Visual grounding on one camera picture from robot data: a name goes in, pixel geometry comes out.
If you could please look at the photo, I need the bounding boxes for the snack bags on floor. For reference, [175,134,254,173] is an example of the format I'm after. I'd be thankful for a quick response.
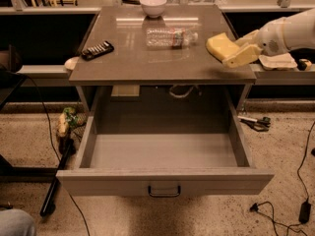
[56,107,86,138]

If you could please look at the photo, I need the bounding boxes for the small white dish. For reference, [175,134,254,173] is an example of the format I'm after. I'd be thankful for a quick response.
[64,57,79,71]

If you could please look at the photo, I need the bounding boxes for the small yellow black object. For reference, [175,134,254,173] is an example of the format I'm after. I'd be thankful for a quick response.
[297,59,312,71]

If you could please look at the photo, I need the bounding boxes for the white bowl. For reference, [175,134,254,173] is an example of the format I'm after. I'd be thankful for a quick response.
[140,0,167,18]

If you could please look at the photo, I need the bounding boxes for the white foam takeout container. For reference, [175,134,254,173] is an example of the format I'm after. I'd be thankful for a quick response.
[259,53,297,70]

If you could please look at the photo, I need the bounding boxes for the black drawer handle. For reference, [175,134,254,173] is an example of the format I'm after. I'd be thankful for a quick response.
[148,186,181,198]

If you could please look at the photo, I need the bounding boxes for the open grey top drawer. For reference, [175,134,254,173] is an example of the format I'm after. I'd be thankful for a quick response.
[57,86,274,196]

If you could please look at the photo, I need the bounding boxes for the clear plastic water bottle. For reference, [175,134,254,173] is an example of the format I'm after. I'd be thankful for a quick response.
[146,28,199,47]

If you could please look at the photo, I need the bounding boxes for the black stand leg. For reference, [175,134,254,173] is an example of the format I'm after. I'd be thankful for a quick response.
[39,139,74,217]

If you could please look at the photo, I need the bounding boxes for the black cable on floor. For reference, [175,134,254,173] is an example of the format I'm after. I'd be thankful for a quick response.
[23,74,92,236]

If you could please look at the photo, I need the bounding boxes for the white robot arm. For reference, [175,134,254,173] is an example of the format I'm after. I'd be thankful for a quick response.
[221,9,315,68]

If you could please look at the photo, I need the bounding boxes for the black remote control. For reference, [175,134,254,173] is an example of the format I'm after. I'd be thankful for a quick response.
[81,41,114,61]

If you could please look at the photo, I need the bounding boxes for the grey jeans knee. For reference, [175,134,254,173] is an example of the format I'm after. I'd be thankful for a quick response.
[0,209,36,236]

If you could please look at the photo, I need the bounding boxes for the yellow sponge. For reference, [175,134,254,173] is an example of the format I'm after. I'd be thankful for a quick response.
[206,32,239,61]

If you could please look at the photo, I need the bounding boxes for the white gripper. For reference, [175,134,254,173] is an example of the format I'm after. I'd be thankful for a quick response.
[222,17,290,68]

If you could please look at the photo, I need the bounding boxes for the grey cabinet with top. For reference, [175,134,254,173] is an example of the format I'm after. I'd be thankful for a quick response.
[68,5,257,116]

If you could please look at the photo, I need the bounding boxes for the black power adapter with cable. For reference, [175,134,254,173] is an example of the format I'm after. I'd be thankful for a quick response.
[249,120,315,236]

